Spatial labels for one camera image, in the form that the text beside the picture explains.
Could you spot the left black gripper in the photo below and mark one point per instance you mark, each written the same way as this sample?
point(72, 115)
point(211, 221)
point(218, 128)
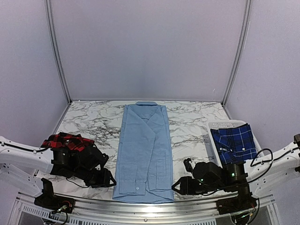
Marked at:
point(104, 182)

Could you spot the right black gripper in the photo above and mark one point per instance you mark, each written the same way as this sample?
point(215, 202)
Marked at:
point(186, 187)

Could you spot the light blue long sleeve shirt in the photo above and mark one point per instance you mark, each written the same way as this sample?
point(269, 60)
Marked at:
point(144, 168)

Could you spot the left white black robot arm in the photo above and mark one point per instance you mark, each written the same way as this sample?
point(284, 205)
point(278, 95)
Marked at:
point(63, 155)

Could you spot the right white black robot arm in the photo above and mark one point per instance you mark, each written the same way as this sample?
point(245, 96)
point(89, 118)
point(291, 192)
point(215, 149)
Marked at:
point(255, 177)

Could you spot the white plastic basket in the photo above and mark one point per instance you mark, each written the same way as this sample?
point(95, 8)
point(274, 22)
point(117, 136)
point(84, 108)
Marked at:
point(217, 124)

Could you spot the red black plaid folded shirt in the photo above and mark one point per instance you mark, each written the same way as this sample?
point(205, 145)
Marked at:
point(65, 140)

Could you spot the blue plaid shirt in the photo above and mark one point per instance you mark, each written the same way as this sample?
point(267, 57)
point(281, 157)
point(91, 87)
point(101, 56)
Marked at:
point(235, 144)

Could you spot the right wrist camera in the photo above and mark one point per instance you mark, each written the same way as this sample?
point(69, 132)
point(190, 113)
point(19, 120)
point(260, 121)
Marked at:
point(188, 165)

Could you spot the aluminium front frame rail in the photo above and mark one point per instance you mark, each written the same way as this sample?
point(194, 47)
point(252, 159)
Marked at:
point(196, 211)

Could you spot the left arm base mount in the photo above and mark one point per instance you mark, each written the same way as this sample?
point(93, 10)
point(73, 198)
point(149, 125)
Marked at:
point(54, 205)

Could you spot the right aluminium corner post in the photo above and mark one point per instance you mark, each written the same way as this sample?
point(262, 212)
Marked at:
point(240, 48)

